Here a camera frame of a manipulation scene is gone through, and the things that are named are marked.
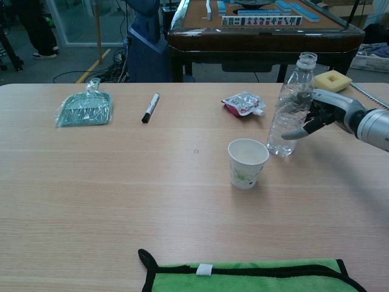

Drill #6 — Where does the white plastic basket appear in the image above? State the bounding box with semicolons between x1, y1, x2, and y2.
349;45;389;73

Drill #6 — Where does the silver foil spout pouch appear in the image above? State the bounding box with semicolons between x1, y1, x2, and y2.
221;92;267;118

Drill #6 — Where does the black white marker pen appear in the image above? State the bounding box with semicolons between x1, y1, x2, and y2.
140;92;161;124

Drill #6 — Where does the brown mahjong table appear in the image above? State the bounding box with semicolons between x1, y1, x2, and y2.
167;0;366;83

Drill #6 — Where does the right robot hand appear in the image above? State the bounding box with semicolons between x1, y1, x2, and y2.
281;88;365;141

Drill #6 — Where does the clear plastic bottle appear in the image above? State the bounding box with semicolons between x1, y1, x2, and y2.
266;51;318;158

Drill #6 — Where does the face-up mahjong tile row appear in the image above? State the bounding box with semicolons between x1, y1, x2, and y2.
221;15;303;27

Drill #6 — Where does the metal tray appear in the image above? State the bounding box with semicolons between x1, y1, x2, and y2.
348;83;389;110

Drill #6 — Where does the yellow square sponge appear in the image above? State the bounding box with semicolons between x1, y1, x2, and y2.
313;70;353;92

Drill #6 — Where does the white paper cup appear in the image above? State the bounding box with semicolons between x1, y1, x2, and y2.
227;138;270;190

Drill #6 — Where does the wooden pole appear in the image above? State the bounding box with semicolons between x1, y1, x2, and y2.
92;0;103;64

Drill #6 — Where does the green dustpan brush set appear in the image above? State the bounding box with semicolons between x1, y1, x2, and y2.
55;77;113;128

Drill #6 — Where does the person in dark clothes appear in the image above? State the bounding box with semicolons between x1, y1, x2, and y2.
18;0;60;60

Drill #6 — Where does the green microfiber cloth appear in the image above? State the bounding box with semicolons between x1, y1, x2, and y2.
137;248;368;292

